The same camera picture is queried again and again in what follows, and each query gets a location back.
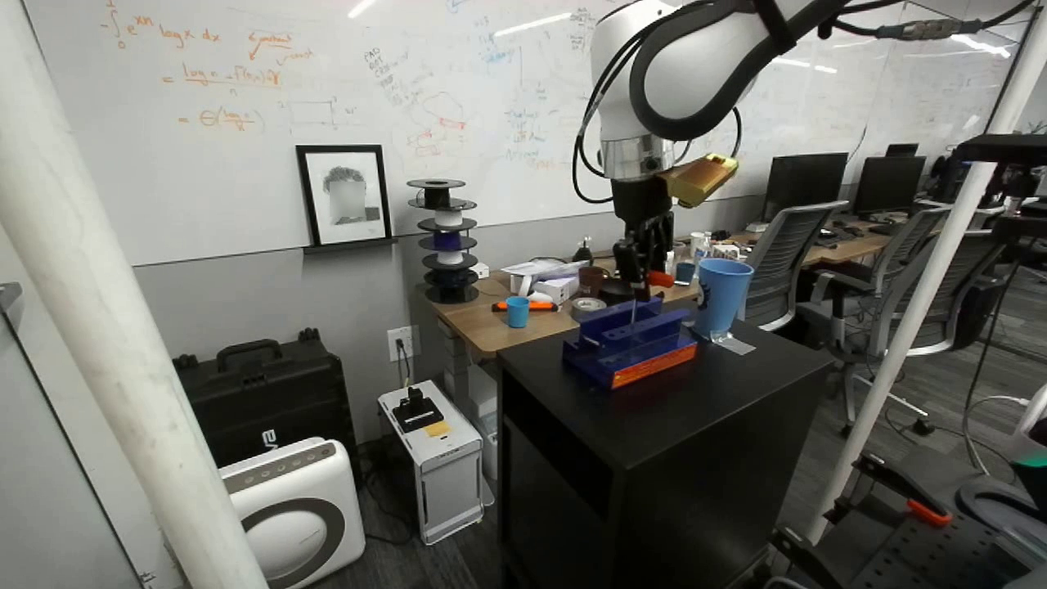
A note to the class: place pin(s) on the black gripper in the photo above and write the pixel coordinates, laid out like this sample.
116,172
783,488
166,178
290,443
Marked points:
641,207

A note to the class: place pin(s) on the grey spool with black core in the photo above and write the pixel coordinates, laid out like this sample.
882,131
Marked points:
435,195

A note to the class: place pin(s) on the wooden desk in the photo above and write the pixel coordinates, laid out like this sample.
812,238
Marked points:
479,323

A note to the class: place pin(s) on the thick white pole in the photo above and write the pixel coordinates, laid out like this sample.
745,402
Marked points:
100,328

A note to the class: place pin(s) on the white bottle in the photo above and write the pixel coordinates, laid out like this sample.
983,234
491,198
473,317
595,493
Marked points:
664,264

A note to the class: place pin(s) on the large blue cup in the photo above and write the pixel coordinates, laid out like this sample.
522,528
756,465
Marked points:
723,296

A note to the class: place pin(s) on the black stereo camera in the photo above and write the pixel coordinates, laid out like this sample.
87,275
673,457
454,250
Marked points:
1002,149

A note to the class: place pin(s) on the orange utility tool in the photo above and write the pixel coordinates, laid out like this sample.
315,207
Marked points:
541,306

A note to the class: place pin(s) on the grey square mat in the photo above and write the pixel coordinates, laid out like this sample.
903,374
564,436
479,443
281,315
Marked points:
735,344

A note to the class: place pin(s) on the white cup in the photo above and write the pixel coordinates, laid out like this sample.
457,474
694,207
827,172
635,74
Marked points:
698,244

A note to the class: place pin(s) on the grey mesh office chair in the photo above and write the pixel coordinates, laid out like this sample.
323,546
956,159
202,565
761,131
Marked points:
787,255
885,296

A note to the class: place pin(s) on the whiteboard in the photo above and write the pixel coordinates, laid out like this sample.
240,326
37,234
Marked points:
327,75

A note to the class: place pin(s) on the small black device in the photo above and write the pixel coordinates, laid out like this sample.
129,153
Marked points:
415,414

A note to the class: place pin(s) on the blue filament spool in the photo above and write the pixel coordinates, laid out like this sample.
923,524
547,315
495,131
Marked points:
445,238

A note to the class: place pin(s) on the blue and orange tool rack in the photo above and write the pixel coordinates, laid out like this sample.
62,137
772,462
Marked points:
631,347

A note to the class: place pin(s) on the white wall outlet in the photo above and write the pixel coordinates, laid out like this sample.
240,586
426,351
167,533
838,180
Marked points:
399,344

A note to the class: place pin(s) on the slim white pole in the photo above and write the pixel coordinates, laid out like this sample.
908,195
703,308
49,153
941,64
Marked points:
908,328

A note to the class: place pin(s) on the black filament spool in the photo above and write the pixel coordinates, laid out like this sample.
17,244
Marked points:
454,287

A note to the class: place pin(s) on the black and orange hand tool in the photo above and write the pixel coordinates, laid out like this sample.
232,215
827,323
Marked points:
929,510

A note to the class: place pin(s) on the black computer monitor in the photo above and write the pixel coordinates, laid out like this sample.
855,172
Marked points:
887,184
807,180

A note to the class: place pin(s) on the black hard case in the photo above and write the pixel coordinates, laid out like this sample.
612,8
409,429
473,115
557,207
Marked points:
266,397

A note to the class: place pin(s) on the small blue cup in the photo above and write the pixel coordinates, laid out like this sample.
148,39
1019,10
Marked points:
519,311

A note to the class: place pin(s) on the black breadboard table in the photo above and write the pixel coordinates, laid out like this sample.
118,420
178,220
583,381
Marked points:
903,562

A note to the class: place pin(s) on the black cabinet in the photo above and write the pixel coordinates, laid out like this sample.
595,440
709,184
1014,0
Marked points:
656,460

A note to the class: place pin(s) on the tan wrist camera block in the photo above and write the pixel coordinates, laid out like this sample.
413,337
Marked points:
703,180

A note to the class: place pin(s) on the white air purifier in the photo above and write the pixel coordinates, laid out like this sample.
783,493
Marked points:
295,510

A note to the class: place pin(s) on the black framed portrait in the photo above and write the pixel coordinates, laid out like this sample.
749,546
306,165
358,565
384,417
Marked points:
343,198

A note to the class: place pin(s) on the white filament spool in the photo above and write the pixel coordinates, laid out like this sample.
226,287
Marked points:
450,261
445,218

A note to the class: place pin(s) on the white box unit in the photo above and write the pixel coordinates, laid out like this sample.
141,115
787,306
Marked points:
445,486

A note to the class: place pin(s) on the white cardboard box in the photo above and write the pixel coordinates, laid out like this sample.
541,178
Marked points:
541,279

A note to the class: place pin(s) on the white tape roll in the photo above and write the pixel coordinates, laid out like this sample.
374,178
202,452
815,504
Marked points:
591,308

